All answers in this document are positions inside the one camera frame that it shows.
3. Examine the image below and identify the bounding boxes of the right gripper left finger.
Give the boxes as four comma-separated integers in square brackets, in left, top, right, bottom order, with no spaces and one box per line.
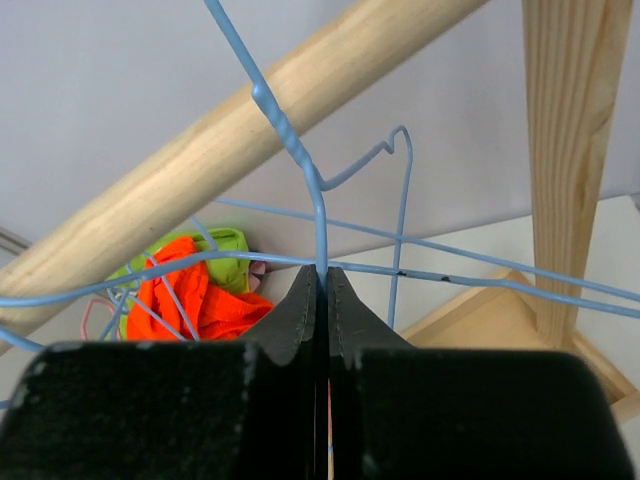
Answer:
[1,266,317,479]

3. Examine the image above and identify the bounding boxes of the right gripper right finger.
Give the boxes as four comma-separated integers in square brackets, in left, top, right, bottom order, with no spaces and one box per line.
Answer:
[327,268,635,479]

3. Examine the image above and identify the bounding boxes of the pink wire hanger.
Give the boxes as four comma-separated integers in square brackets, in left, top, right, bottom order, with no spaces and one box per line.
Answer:
[80,297,121,341]

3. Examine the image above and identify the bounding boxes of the orange shorts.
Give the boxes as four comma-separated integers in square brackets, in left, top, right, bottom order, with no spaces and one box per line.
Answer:
[121,257,274,341]

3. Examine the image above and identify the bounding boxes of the blue hanger of orange shorts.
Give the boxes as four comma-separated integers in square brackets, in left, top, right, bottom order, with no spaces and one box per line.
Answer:
[1,250,639,319]

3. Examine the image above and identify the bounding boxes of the pink patterned shorts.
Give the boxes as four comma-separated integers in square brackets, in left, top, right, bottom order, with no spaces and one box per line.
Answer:
[248,261,266,292]

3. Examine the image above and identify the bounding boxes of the blue hanger of yellow shorts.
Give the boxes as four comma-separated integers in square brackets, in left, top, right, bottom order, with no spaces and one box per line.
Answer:
[97,215,221,342]

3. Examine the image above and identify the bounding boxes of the lime green shorts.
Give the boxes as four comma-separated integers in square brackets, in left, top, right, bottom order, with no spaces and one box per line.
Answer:
[120,227,249,339]

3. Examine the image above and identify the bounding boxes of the blue hanger of olive shorts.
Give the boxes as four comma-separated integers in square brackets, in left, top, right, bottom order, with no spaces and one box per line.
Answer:
[202,0,415,331]

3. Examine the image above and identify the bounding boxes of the blue hanger of green shorts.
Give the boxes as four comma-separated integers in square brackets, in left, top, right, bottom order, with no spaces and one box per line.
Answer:
[215,197,639,302]

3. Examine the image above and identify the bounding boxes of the wooden clothes rack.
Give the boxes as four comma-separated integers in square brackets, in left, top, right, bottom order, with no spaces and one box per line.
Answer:
[1,1,639,420]

